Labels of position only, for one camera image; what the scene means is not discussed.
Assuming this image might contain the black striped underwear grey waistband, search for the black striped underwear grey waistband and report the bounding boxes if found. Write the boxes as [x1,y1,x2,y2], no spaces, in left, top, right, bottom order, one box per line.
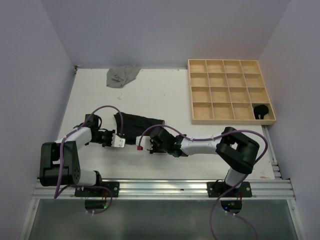
[113,112,165,145]

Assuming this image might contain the black underwear beige waistband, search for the black underwear beige waistband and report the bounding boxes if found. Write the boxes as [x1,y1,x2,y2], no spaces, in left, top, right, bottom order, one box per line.
[253,104,269,120]

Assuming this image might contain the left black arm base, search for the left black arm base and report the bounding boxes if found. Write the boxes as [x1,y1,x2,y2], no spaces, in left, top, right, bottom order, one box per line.
[74,175,120,198]

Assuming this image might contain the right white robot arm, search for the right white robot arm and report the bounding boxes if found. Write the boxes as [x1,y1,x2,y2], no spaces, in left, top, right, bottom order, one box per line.
[149,127,262,197]

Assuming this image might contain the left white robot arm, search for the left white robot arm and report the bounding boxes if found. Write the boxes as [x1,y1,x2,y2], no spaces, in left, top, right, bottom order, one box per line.
[39,114,116,197]

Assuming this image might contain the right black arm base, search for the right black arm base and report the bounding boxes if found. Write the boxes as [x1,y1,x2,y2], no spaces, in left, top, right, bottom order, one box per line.
[206,175,253,198]

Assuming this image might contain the grey crumpled underwear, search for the grey crumpled underwear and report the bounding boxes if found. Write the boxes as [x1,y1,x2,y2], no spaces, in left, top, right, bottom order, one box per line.
[106,65,141,89]

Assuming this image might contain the wooden compartment tray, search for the wooden compartment tray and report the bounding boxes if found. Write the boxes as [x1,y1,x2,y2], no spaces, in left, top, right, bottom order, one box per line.
[187,59,277,126]

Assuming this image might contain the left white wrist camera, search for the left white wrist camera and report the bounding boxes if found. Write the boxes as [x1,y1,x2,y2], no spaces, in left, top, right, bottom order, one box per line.
[111,133,126,148]

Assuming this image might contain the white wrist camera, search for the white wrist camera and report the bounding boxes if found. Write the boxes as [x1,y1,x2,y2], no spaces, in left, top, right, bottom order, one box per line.
[111,133,126,148]
[135,136,152,151]

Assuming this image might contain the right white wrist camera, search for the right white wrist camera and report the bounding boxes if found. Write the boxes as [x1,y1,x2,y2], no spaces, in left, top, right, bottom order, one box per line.
[135,136,152,151]

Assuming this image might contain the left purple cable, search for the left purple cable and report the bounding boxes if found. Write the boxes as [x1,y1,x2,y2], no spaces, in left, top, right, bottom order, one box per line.
[53,105,126,215]

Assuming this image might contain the purple cable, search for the purple cable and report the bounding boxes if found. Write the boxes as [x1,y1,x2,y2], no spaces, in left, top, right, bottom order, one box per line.
[53,105,126,215]
[138,124,270,240]

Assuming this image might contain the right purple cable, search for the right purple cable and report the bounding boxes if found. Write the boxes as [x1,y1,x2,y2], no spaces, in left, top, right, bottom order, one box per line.
[138,124,270,240]

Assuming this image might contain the aluminium mounting rail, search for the aluminium mounting rail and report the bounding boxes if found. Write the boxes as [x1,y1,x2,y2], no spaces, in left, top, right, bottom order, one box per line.
[32,177,297,201]

